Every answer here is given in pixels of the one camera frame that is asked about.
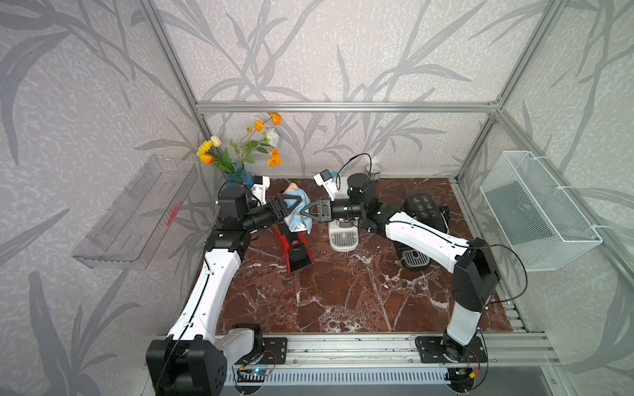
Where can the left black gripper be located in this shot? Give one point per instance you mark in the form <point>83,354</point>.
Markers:
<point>274,217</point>

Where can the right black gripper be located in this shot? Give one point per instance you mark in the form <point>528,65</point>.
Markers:
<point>325,210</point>

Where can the blue pink patterned cloth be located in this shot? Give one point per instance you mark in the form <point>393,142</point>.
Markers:
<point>295,221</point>

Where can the white coffee machine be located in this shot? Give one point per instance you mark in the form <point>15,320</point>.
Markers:
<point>343,235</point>

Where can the red coffee machine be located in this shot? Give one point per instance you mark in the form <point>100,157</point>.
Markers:
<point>294,248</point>

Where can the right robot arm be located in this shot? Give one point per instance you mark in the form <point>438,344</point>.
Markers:
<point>472,265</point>

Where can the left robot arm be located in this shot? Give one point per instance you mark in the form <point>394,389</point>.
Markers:
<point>190,360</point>

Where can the blue glass vase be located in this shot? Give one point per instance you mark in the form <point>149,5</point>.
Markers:
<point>240,175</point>

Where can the tin can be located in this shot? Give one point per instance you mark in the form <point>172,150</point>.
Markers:
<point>373,171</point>

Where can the orange yellow artificial flowers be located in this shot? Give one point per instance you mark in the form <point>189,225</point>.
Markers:
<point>261,137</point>

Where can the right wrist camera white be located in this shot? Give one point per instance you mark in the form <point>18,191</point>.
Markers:
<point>357,187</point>

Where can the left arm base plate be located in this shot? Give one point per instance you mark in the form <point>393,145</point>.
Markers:
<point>272,352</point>

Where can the clear plastic wall shelf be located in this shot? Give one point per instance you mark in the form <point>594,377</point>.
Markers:
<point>131,231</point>

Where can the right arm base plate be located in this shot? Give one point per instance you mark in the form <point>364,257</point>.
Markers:
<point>436,350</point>

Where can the white wire mesh basket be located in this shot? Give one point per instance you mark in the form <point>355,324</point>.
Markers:
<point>536,214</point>

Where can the aluminium front rail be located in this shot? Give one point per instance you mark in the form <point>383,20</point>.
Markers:
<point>386,350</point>

